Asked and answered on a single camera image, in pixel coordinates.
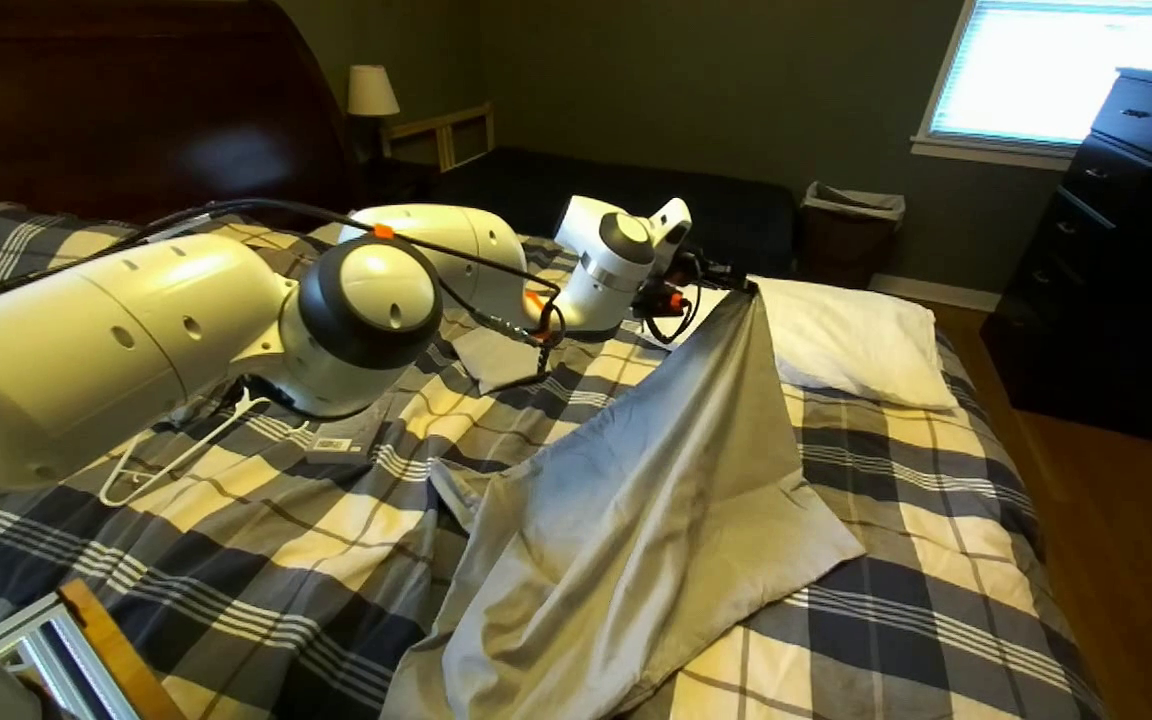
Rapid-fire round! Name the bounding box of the large grey-brown cloth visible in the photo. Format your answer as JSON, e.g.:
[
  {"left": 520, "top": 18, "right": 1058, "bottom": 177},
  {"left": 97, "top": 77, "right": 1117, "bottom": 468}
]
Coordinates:
[{"left": 382, "top": 280, "right": 873, "bottom": 720}]

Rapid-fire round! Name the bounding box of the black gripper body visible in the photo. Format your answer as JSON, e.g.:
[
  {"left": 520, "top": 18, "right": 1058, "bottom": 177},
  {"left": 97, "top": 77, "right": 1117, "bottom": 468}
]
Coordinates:
[{"left": 634, "top": 264, "right": 715, "bottom": 345}]

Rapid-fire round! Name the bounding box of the plaid pillow sham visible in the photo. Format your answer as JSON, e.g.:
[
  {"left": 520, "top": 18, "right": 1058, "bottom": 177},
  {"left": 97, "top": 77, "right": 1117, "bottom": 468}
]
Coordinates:
[{"left": 0, "top": 196, "right": 140, "bottom": 318}]

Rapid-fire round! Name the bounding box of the wood and green frame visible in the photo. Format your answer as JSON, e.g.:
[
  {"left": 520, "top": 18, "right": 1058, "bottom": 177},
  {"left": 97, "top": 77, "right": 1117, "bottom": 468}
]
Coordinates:
[{"left": 0, "top": 576, "right": 190, "bottom": 720}]

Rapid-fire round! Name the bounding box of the white wire clothes hanger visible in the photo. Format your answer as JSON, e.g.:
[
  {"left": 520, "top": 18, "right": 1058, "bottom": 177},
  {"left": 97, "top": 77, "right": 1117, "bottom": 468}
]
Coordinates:
[{"left": 97, "top": 384, "right": 275, "bottom": 513}]

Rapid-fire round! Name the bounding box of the folded grey cloth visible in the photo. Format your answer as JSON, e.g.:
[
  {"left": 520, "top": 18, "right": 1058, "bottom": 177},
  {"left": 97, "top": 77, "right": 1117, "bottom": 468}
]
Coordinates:
[{"left": 448, "top": 325, "right": 558, "bottom": 401}]

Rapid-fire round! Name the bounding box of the bright window white frame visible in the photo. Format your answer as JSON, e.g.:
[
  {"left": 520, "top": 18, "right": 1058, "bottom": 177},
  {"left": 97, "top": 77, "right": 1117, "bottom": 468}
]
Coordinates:
[{"left": 910, "top": 0, "right": 1152, "bottom": 172}]

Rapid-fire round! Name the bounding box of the black tall dresser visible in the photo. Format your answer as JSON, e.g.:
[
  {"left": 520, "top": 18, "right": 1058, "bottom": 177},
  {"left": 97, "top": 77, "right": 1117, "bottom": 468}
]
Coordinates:
[{"left": 976, "top": 67, "right": 1152, "bottom": 444}]

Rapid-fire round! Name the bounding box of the brown laundry hamper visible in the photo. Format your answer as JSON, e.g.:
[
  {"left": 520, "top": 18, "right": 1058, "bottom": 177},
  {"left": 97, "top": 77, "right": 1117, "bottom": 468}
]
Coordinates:
[{"left": 794, "top": 179, "right": 913, "bottom": 287}]

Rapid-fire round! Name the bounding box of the white pillow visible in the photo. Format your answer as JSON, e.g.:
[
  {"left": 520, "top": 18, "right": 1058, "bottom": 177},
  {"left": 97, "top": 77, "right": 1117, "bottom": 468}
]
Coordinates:
[{"left": 749, "top": 270, "right": 963, "bottom": 416}]

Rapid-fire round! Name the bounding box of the white shade table lamp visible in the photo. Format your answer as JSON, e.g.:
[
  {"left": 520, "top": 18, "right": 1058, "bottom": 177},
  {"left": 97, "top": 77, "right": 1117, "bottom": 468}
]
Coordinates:
[{"left": 345, "top": 59, "right": 403, "bottom": 169}]

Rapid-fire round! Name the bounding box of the cream open nightstand shelf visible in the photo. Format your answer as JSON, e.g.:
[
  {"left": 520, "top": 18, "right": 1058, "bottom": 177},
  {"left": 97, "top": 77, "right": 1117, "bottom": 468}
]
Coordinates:
[{"left": 382, "top": 101, "right": 499, "bottom": 177}]

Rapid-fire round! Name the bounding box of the plaid bed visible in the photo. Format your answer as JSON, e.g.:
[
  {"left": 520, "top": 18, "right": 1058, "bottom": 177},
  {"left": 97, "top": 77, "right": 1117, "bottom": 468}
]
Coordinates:
[{"left": 0, "top": 222, "right": 1114, "bottom": 720}]

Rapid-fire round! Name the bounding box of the dark wooden headboard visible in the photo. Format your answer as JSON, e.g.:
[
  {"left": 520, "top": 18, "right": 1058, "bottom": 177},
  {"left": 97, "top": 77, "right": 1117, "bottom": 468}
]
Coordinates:
[{"left": 0, "top": 0, "right": 356, "bottom": 222}]

